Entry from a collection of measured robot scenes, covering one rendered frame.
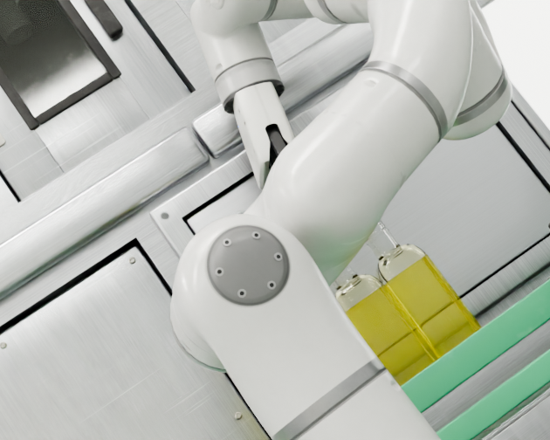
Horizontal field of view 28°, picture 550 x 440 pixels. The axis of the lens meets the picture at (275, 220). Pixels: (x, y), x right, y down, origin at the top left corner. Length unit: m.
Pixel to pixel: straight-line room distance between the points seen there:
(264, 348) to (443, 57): 0.27
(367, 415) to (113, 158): 0.76
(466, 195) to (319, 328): 0.68
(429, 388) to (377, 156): 0.34
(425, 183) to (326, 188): 0.62
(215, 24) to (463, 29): 0.46
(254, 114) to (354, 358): 0.52
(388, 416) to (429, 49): 0.28
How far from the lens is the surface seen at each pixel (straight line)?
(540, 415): 1.08
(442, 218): 1.39
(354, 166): 0.80
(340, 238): 0.82
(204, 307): 0.75
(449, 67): 0.86
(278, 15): 1.26
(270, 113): 1.23
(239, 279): 0.75
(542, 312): 1.12
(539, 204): 1.43
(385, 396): 0.76
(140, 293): 1.39
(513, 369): 1.10
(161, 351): 1.37
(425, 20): 0.87
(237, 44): 1.27
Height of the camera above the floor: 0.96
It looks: 11 degrees up
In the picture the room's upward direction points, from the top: 36 degrees counter-clockwise
